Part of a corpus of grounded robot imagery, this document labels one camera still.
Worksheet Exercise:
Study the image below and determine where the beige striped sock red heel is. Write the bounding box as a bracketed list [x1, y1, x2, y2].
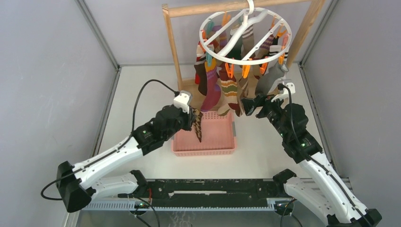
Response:
[217, 68, 241, 116]

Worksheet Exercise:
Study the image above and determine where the right camera cable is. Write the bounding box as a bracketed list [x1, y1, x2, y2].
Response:
[277, 83, 376, 227]

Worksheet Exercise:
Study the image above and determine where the white round clip hanger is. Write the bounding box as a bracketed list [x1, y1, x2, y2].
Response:
[199, 0, 293, 66]

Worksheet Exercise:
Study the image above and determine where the wooden hanger rack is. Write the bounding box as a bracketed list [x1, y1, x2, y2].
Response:
[162, 0, 326, 112]

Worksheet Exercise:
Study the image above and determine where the left camera cable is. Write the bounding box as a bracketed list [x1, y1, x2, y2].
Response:
[40, 79, 181, 201]

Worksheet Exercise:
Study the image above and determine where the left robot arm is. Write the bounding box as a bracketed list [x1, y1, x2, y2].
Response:
[56, 105, 195, 213]

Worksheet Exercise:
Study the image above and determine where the brown beige striped sock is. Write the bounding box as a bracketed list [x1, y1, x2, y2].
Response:
[236, 73, 249, 102]

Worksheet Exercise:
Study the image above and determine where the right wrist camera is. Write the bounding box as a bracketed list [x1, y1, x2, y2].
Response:
[271, 79, 296, 102]

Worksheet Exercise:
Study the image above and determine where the camera cable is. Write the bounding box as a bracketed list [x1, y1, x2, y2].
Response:
[277, 83, 376, 227]
[40, 79, 181, 201]

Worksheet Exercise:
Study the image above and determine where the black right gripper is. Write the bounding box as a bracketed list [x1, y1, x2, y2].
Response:
[241, 93, 289, 140]

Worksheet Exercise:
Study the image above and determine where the grey sock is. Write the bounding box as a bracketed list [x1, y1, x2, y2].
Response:
[254, 62, 288, 96]

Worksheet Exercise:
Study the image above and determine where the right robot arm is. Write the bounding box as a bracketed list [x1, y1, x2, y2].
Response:
[241, 96, 382, 227]

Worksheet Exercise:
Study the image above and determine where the brown yellow argyle sock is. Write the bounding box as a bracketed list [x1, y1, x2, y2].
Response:
[192, 109, 203, 142]

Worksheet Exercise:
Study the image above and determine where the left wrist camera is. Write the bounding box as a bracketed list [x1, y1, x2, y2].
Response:
[173, 90, 192, 114]

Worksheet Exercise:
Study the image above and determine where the dark green sock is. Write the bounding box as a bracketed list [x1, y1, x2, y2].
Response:
[227, 35, 243, 60]

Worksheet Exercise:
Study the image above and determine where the pink perforated plastic basket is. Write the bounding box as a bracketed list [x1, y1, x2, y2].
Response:
[172, 111, 237, 157]

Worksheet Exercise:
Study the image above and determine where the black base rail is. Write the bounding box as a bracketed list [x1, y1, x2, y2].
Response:
[117, 179, 291, 209]

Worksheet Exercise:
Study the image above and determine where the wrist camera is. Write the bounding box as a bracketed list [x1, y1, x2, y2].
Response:
[271, 79, 296, 102]
[173, 90, 192, 114]

